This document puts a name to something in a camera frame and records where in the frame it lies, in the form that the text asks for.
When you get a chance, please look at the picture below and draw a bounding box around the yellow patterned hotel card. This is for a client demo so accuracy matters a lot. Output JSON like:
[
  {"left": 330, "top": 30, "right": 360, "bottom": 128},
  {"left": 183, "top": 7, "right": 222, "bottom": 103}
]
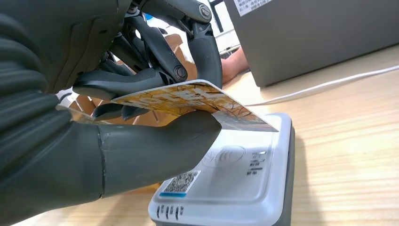
[{"left": 111, "top": 79, "right": 279, "bottom": 133}]

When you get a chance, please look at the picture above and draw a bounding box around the white card reader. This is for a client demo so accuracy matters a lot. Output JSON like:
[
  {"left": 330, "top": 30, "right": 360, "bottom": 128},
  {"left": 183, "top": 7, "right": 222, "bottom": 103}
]
[{"left": 148, "top": 113, "right": 296, "bottom": 226}]

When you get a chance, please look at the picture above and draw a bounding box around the grey laptop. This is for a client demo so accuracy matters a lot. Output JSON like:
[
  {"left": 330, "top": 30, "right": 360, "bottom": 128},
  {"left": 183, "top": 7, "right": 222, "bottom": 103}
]
[{"left": 223, "top": 0, "right": 399, "bottom": 88}]

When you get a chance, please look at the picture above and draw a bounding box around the long white cable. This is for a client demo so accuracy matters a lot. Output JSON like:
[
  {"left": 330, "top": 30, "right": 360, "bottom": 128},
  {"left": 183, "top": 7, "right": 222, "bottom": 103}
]
[{"left": 246, "top": 65, "right": 399, "bottom": 107}]

